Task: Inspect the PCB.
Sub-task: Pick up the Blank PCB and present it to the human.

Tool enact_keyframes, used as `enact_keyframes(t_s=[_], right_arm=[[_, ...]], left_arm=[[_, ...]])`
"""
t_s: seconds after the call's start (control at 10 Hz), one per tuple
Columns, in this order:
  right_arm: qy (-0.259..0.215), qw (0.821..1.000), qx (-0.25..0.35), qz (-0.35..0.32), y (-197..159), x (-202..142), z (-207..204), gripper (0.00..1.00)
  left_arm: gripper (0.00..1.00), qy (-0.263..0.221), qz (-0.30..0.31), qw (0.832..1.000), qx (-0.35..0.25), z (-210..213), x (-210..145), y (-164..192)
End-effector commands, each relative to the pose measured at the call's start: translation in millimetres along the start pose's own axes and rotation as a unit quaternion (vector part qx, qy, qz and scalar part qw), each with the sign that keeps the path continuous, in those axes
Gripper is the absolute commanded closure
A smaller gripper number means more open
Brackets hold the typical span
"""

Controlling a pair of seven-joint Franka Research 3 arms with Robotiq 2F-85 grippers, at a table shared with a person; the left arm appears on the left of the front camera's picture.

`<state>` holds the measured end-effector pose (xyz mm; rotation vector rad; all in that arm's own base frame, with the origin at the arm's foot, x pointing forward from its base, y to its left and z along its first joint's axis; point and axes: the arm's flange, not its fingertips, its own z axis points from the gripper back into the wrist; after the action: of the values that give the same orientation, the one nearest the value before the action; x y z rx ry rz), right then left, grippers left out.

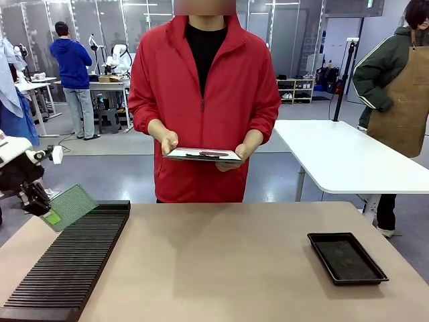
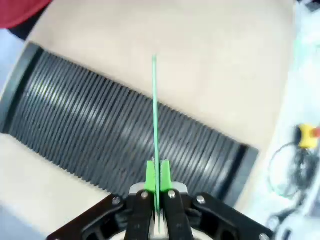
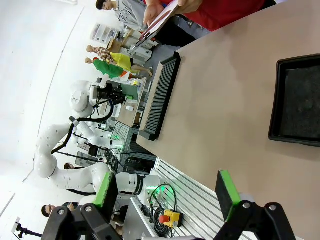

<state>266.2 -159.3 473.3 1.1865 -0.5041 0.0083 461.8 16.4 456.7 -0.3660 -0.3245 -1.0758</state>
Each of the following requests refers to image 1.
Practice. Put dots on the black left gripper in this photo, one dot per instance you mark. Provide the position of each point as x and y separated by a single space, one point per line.
18 174

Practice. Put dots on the grey plastic step stool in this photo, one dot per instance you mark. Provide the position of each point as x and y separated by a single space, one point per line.
109 120

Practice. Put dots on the background desk with cardboard box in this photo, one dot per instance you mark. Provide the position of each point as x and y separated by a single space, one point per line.
107 85

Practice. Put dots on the black slotted PCB rack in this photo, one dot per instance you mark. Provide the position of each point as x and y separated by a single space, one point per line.
72 258

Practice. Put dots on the white background desk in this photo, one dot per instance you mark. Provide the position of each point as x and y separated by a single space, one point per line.
33 87

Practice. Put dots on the white table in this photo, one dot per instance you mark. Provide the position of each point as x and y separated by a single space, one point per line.
352 157

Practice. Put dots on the person in brown apron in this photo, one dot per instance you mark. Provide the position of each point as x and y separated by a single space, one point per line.
399 84

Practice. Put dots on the wooden shoe shelf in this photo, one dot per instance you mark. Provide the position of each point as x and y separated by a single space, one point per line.
296 90

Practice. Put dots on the green PCB board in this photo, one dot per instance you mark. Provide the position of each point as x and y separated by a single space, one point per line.
75 204

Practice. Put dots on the red jacket person left hand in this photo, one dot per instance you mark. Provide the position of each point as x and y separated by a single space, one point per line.
243 152

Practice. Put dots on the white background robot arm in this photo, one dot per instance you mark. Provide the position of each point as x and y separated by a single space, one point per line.
119 58

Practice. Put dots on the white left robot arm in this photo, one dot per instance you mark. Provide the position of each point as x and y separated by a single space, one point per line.
13 144

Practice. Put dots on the black pen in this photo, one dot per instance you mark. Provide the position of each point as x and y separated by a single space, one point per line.
207 154

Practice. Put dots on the grey clipboard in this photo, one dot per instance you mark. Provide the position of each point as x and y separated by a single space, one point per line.
201 156

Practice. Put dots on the black camera stand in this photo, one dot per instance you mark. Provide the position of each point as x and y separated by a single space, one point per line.
94 47

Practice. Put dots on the black plastic tray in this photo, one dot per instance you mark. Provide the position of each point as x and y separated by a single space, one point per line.
347 260

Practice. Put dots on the person in blue hoodie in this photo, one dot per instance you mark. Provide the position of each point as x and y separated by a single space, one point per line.
72 67

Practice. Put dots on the person in red jacket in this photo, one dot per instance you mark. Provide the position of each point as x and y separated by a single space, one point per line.
204 100

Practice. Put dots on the red jacket person right hand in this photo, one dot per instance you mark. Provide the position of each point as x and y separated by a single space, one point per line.
169 141

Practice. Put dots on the black tripod pole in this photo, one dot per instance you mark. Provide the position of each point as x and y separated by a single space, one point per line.
343 80

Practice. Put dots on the person in light blue shirt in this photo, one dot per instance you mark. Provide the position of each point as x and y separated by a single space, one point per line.
10 94

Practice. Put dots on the flat cardboard box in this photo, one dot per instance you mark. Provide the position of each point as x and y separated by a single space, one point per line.
110 78

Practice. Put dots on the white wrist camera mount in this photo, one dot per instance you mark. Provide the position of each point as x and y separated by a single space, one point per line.
57 155

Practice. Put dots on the black bags pile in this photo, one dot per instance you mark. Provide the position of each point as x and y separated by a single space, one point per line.
330 80

